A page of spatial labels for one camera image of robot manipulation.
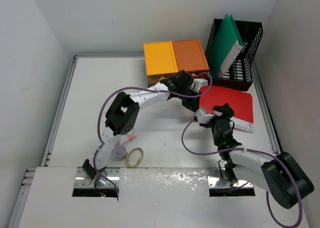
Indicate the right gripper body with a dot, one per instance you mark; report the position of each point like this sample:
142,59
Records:
216,118

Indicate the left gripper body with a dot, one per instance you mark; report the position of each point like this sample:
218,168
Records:
191,91

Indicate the red clip file folder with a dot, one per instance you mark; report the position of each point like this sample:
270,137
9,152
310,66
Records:
240,102

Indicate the green clip file folder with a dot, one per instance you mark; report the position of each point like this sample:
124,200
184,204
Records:
225,47

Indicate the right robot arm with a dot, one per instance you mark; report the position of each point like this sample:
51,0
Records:
279,175

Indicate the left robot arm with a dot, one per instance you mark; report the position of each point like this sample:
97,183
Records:
119,113

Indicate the orange drawer box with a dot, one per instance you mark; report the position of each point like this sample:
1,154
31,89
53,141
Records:
190,56

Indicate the yellow drawer box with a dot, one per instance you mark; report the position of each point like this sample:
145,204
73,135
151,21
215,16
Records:
160,61

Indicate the dark bottom drawer box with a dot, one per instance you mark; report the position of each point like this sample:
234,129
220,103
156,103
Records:
152,85

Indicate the black mesh file organizer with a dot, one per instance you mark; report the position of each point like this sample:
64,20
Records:
239,75

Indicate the orange pen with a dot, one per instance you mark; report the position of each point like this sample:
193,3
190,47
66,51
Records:
126,139

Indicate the beige masking tape roll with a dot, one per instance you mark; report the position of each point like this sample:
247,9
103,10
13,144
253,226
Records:
135,158

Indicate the white front cover board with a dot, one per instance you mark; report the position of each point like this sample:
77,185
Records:
148,198

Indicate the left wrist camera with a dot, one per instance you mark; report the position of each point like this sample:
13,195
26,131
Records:
199,83

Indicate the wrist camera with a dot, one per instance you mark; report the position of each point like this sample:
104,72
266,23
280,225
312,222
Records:
199,83
202,116

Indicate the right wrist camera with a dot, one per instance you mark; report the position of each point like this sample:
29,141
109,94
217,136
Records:
202,116

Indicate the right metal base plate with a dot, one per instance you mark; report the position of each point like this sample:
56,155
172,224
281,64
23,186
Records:
218,180

